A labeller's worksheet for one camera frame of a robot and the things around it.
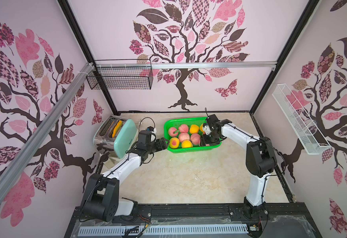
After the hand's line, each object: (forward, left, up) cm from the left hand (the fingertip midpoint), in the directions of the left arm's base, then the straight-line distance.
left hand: (164, 145), depth 87 cm
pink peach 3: (+10, -12, -4) cm, 16 cm away
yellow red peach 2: (+11, -24, +2) cm, 26 cm away
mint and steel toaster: (+4, +29, +5) cm, 30 cm away
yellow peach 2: (+4, -14, -4) cm, 15 cm away
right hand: (+3, -26, -5) cm, 27 cm away
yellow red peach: (+5, -6, -5) cm, 9 cm away
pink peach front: (+14, -4, -5) cm, 15 cm away
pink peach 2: (+8, -20, -5) cm, 22 cm away
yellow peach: (+17, -20, -6) cm, 27 cm away
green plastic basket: (+20, -7, -3) cm, 22 cm away
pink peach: (+17, -12, -5) cm, 22 cm away
